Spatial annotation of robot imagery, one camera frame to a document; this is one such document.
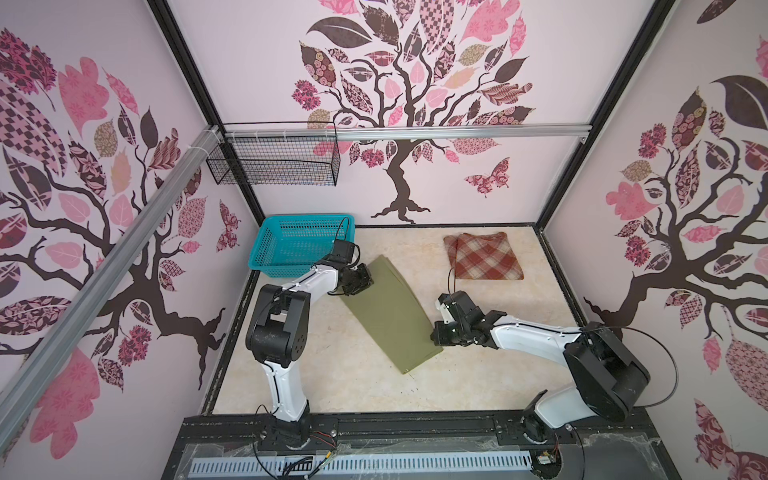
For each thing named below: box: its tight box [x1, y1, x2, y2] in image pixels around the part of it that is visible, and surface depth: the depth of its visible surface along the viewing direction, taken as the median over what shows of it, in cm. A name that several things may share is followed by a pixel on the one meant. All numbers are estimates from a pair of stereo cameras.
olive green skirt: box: [342, 255, 444, 374], surface depth 97 cm
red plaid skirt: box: [443, 231, 525, 280], surface depth 108 cm
